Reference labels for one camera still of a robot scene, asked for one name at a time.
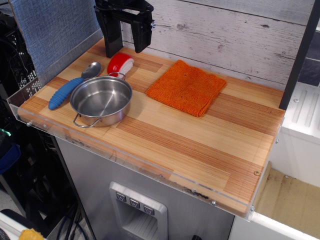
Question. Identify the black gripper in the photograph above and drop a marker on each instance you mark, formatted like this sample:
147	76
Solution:
139	11

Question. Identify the orange knitted cloth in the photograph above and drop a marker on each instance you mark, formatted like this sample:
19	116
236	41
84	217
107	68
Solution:
186	88

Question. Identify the red and white sushi toy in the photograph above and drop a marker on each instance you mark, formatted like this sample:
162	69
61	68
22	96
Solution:
120	65

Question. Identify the blue fabric panel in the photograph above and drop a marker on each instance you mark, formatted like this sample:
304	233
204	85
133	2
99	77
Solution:
56	32

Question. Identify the stainless steel pot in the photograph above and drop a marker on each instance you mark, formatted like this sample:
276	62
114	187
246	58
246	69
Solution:
101	101

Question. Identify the black plastic crate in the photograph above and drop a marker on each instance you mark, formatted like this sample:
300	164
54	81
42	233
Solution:
17	70

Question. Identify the clear acrylic table guard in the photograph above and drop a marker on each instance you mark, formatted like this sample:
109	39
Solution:
218	158

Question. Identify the silver toy fridge cabinet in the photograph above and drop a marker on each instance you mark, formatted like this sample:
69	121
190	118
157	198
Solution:
123	204

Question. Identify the white toy sink unit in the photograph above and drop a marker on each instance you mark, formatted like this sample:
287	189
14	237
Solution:
288	199

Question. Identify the black vertical post left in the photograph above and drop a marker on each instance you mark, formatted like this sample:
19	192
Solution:
113	39

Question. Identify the black vertical post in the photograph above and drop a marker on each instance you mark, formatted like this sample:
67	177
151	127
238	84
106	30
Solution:
301	55
113	39

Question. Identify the blue handled metal spoon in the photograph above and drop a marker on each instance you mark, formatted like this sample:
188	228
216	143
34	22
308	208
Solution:
63	92

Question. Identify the black vertical post right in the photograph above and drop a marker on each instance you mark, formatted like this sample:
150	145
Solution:
301	55

